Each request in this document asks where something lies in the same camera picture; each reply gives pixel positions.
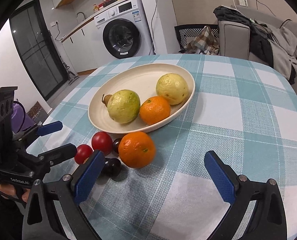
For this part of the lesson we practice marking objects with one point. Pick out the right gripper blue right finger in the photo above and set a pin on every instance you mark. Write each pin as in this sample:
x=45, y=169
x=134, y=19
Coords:
x=234, y=191

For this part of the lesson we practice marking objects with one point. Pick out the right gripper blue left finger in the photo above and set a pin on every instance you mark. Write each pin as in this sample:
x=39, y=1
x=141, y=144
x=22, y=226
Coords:
x=73, y=189

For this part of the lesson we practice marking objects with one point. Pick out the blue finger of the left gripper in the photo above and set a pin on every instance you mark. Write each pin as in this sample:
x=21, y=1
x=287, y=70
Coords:
x=49, y=158
x=49, y=127

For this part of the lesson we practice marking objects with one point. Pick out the small red tomato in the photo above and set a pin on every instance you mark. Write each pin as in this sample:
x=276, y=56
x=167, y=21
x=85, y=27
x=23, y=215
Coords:
x=83, y=153

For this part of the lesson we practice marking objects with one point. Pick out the dark plum front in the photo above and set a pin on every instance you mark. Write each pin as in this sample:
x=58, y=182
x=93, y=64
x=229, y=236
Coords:
x=112, y=167

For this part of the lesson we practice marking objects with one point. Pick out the dark plum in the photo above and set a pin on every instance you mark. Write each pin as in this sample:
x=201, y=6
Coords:
x=116, y=144
x=112, y=167

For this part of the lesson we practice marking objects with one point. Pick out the large red tomato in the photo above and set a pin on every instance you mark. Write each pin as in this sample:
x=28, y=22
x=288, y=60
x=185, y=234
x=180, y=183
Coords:
x=102, y=141

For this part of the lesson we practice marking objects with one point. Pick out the dark plum back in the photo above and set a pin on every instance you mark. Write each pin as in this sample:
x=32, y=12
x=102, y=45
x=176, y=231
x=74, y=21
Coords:
x=116, y=144

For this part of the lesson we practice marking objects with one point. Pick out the orange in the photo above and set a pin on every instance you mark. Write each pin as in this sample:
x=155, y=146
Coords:
x=154, y=110
x=137, y=150

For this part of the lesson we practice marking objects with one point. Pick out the small brown pear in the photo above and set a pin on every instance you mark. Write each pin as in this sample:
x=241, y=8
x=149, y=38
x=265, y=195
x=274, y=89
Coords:
x=105, y=99

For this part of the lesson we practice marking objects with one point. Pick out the yellow guava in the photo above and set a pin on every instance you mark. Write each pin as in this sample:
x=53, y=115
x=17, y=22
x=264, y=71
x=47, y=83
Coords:
x=173, y=88

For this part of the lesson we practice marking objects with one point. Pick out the person's left hand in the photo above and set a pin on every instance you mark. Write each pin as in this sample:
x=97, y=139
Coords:
x=10, y=191

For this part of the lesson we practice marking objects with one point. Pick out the purple bag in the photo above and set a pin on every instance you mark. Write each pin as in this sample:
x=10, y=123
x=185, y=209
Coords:
x=20, y=119

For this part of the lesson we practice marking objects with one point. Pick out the black glass door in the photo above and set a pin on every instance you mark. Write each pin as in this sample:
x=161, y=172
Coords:
x=37, y=50

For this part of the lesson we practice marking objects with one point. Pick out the teal checkered tablecloth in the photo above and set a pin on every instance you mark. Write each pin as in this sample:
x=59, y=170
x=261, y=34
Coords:
x=244, y=111

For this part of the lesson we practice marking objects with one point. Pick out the cream round plate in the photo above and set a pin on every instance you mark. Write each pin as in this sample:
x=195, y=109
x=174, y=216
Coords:
x=142, y=80

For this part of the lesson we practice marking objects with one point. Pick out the white washing machine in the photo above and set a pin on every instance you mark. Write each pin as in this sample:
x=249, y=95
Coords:
x=122, y=32

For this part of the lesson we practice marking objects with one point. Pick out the dark clothes pile on sofa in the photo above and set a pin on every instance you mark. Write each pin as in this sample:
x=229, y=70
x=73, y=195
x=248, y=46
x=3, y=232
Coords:
x=239, y=36

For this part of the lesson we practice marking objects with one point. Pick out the plaid cloth in basket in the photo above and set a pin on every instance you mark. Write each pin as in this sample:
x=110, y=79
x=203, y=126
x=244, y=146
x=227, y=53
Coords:
x=205, y=43

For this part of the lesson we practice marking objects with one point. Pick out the grey sofa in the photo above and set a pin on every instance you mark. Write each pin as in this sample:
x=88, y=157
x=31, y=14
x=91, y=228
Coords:
x=271, y=21

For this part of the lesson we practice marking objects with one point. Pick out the grey sofa cushion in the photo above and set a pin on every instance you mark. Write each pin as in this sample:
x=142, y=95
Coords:
x=289, y=32

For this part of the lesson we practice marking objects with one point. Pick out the black patterned laundry basket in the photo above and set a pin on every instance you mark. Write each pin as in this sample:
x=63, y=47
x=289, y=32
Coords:
x=188, y=32

